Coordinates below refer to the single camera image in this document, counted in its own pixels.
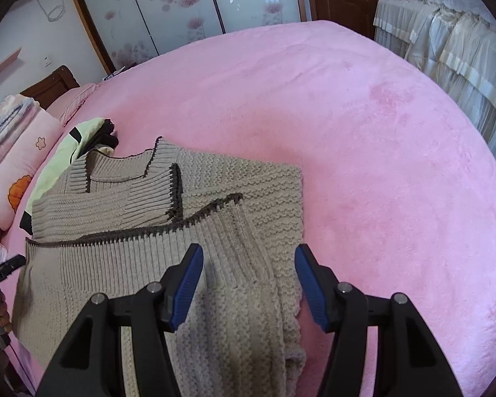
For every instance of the pink bed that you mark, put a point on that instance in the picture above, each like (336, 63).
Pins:
(376, 173)

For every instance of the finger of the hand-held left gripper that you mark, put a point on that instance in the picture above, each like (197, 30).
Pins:
(4, 271)

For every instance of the pink cartoon pillow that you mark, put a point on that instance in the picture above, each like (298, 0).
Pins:
(24, 153)

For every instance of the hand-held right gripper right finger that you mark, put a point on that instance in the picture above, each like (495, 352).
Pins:
(310, 289)

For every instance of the light green striped garment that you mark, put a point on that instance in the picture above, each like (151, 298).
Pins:
(58, 165)

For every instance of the dark wooden headboard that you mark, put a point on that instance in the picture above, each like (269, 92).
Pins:
(49, 87)

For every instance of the small dark object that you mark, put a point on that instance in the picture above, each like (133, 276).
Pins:
(113, 74)

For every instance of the grey knit cardigan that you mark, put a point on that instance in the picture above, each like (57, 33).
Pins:
(231, 198)

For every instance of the floral sliding door wardrobe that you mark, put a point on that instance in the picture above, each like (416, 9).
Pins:
(169, 8)

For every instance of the person's left hand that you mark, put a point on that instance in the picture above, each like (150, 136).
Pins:
(3, 308)

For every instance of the white wall socket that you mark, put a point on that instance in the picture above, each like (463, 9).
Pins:
(47, 61)

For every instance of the folded floral quilt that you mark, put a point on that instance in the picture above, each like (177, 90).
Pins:
(4, 120)

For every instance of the white lace furniture cover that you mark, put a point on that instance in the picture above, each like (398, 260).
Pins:
(458, 49)

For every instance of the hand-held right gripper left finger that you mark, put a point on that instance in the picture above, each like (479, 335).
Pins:
(186, 289)

